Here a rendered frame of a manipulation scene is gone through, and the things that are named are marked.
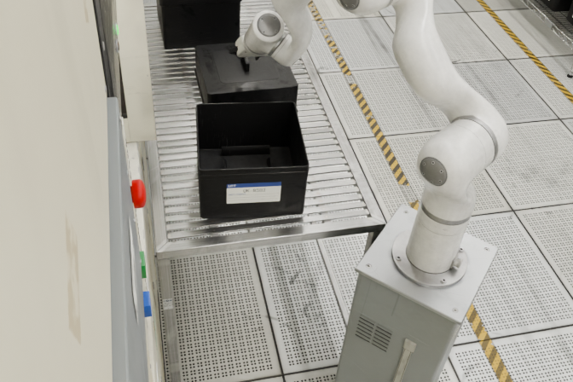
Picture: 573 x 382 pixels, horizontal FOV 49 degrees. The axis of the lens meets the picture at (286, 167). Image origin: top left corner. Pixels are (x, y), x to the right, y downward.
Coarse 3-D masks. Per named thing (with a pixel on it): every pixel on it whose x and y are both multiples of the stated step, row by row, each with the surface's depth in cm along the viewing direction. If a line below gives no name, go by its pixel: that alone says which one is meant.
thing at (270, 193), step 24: (216, 120) 175; (240, 120) 176; (264, 120) 178; (288, 120) 179; (216, 144) 181; (240, 144) 182; (264, 144) 183; (288, 144) 184; (216, 168) 176; (240, 168) 152; (264, 168) 153; (288, 168) 154; (216, 192) 156; (240, 192) 157; (264, 192) 158; (288, 192) 160; (216, 216) 162; (240, 216) 163
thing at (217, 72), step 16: (208, 48) 206; (224, 48) 207; (208, 64) 199; (224, 64) 199; (240, 64) 200; (256, 64) 200; (272, 64) 201; (208, 80) 192; (224, 80) 192; (240, 80) 193; (256, 80) 194; (272, 80) 194; (288, 80) 195; (208, 96) 188; (224, 96) 189; (240, 96) 190; (256, 96) 192; (272, 96) 193; (288, 96) 195
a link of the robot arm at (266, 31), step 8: (256, 16) 159; (264, 16) 159; (272, 16) 159; (280, 16) 160; (256, 24) 158; (264, 24) 159; (272, 24) 159; (280, 24) 160; (248, 32) 165; (256, 32) 159; (264, 32) 159; (272, 32) 159; (280, 32) 160; (248, 40) 167; (256, 40) 162; (264, 40) 159; (272, 40) 159; (280, 40) 163; (256, 48) 167; (264, 48) 164; (272, 48) 163
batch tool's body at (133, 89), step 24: (96, 0) 62; (120, 0) 140; (96, 24) 61; (120, 24) 143; (144, 24) 145; (120, 48) 147; (144, 48) 149; (120, 72) 152; (144, 72) 153; (120, 96) 92; (144, 96) 158; (144, 120) 163; (144, 192) 84; (144, 216) 158; (144, 240) 142; (144, 288) 117
